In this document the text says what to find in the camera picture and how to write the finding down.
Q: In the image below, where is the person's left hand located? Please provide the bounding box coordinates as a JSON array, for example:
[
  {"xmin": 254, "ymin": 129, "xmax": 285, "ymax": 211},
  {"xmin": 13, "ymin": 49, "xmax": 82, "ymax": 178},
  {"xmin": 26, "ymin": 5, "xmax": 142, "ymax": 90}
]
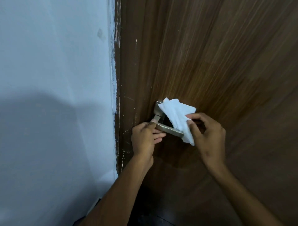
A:
[{"xmin": 131, "ymin": 121, "xmax": 167, "ymax": 167}]

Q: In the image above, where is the brown wooden door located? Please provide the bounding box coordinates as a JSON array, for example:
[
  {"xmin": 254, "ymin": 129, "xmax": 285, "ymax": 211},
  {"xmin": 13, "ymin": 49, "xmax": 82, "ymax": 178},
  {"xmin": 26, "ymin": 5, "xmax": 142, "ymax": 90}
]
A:
[{"xmin": 119, "ymin": 0, "xmax": 298, "ymax": 226}]

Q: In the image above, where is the white tissue paper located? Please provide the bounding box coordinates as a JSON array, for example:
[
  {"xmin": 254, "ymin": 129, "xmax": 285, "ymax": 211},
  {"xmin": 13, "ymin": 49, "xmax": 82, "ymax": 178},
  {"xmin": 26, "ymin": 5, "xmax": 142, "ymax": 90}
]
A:
[{"xmin": 158, "ymin": 98, "xmax": 196, "ymax": 146}]

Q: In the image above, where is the brown wooden door frame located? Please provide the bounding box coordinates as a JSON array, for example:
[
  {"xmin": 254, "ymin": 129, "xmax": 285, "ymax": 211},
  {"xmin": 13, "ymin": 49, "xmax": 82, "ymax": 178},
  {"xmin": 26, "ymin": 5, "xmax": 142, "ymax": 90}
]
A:
[{"xmin": 113, "ymin": 0, "xmax": 124, "ymax": 175}]

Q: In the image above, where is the person's left forearm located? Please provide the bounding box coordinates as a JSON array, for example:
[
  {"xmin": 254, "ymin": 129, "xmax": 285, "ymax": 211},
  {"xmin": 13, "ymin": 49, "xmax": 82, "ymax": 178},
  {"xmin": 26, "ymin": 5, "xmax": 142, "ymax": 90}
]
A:
[{"xmin": 80, "ymin": 156, "xmax": 154, "ymax": 226}]

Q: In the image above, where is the person's right forearm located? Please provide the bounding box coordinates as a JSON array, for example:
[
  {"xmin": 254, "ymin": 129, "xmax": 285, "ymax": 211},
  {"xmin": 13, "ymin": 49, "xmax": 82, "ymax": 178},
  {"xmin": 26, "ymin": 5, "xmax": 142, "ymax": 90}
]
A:
[{"xmin": 208, "ymin": 162, "xmax": 283, "ymax": 226}]

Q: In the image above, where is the person's right hand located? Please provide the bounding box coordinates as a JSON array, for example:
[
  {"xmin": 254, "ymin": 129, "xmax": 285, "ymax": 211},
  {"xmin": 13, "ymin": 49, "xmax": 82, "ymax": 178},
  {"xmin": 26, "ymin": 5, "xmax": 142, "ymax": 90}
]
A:
[{"xmin": 185, "ymin": 113, "xmax": 226, "ymax": 170}]

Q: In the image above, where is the silver metal door handle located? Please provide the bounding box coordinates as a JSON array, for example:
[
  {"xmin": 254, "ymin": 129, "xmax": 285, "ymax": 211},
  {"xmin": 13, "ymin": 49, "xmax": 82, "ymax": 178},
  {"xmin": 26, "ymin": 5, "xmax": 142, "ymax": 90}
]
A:
[{"xmin": 150, "ymin": 101, "xmax": 184, "ymax": 138}]

